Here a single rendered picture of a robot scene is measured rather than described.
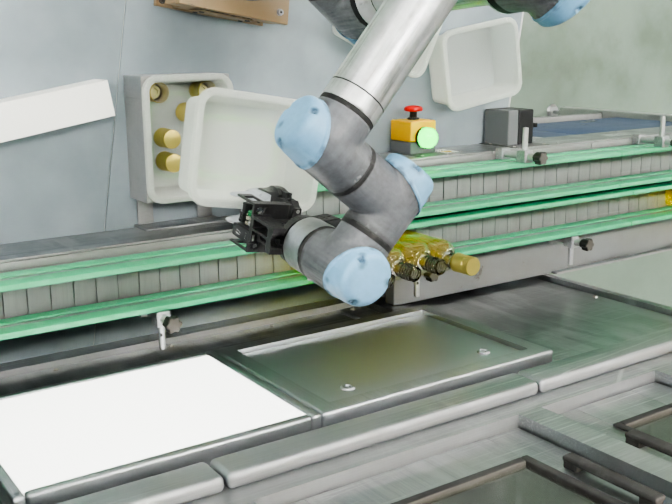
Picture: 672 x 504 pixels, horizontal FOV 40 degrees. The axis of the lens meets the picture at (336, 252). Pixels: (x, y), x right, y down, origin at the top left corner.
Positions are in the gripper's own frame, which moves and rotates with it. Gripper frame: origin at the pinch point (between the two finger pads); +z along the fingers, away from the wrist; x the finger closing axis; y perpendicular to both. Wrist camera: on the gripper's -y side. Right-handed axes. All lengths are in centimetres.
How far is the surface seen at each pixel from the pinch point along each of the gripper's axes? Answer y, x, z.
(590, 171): -105, -4, 24
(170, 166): 0.2, 2.1, 29.3
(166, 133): 1.4, -3.7, 30.2
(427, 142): -56, -7, 27
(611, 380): -53, 19, -34
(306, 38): -30, -23, 40
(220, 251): -3.8, 12.7, 13.5
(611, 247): -117, 14, 22
